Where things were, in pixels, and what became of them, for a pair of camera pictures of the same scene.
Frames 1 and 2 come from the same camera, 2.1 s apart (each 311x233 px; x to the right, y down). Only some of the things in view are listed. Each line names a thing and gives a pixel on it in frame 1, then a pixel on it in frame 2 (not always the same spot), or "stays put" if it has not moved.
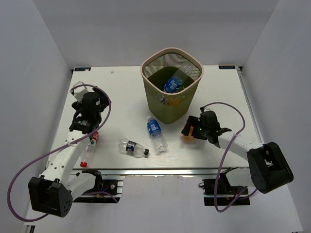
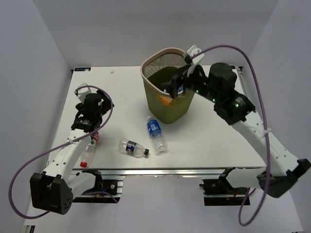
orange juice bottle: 190,138 -> 166,100
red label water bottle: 90,150 stays put
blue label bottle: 157,136 stays put
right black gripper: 194,121 -> 172,85
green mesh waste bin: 157,66 stays put
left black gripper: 104,101 stays put
